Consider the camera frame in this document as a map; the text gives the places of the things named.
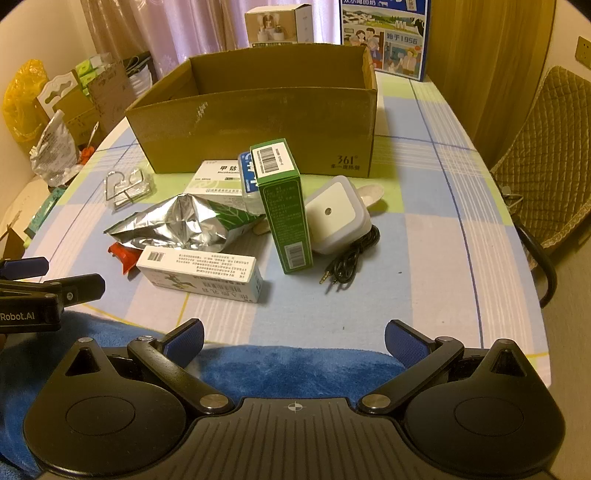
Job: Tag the large brown cardboard box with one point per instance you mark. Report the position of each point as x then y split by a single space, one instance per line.
76 120

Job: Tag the silver foil bag green leaf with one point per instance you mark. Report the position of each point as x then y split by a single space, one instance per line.
184 221

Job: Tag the silver white plastic bag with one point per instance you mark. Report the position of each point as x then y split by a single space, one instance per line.
53 147

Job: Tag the orange plastic item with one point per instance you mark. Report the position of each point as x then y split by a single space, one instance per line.
86 154

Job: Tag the white night light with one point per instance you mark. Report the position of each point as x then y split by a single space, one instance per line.
332 212

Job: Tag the quilted tan chair cushion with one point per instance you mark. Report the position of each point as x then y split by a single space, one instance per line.
545 161

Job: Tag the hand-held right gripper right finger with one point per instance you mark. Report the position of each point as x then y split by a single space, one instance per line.
406 344

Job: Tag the blue white small box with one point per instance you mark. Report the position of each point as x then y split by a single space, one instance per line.
249 177

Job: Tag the white spoon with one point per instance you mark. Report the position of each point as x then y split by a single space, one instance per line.
371 196

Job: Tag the white cardboard insert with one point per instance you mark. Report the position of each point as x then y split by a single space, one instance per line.
57 92

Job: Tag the stack of green packets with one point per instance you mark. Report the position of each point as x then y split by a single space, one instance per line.
90 71

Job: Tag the beige product box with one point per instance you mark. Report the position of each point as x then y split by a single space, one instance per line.
277 23

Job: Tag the red plastic item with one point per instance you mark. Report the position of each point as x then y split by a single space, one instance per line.
121 254

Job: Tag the white medicine box plant print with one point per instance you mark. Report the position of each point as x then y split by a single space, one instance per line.
198 272

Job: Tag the white medicine box blue logo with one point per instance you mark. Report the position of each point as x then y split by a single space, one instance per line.
217 180

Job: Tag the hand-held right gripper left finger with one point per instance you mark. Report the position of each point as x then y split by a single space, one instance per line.
184 341

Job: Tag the pink curtain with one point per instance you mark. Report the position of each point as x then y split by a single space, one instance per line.
184 27

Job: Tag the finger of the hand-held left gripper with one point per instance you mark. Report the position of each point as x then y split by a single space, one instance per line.
83 288
27 268

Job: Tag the yellow plastic bag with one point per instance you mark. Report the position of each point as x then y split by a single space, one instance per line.
23 101

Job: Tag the wall outlet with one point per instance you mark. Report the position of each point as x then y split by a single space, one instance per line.
582 48

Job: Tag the blue towel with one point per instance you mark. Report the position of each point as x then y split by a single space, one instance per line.
286 369

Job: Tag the blue milk carton box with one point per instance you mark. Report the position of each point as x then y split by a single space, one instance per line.
388 37

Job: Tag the teal packet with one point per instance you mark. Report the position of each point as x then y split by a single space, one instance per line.
44 212

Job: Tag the green box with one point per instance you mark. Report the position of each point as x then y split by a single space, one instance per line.
284 217

